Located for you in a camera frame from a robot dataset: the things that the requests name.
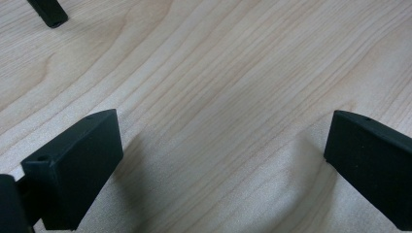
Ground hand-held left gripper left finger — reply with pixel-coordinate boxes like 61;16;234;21
19;108;125;232

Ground black two-tier metal rack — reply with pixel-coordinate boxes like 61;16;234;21
26;0;70;29

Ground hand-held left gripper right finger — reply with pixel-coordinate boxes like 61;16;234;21
323;110;412;232

